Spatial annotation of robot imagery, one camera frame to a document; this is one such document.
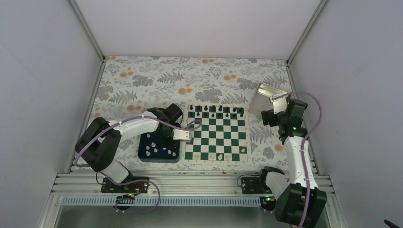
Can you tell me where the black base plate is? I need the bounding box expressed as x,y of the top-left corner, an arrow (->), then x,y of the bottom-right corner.
100,177 -> 149,194
240,177 -> 270,194

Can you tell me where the aluminium rail frame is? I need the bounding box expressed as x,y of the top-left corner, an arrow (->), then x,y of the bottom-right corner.
51,171 -> 274,207

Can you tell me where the floral patterned table mat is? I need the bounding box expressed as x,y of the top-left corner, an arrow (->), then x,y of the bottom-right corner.
90,56 -> 291,171

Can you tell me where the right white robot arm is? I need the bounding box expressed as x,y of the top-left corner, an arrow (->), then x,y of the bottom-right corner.
257,97 -> 327,228

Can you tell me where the silver metal tin box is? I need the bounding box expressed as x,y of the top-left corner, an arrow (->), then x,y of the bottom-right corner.
248,83 -> 287,116

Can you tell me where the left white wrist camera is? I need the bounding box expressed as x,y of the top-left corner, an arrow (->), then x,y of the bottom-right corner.
173,129 -> 191,141

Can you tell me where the dark blue plastic tray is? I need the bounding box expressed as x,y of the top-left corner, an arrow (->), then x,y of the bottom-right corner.
137,133 -> 181,163

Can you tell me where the black chess pieces row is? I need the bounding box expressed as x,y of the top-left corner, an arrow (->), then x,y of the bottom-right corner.
186,104 -> 247,120

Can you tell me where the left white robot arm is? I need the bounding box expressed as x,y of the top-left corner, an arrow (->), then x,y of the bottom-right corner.
74,104 -> 191,192

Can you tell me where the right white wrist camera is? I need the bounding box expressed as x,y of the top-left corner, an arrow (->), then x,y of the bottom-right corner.
271,93 -> 287,114

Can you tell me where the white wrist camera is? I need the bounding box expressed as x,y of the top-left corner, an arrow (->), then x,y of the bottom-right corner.
173,129 -> 191,141
271,93 -> 287,114

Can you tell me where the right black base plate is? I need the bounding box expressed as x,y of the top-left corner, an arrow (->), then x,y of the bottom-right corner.
240,177 -> 270,194

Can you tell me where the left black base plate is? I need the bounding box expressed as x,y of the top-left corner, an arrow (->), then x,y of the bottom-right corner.
100,177 -> 149,194

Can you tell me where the green white chess board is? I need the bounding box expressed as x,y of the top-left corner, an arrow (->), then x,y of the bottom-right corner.
181,103 -> 251,165

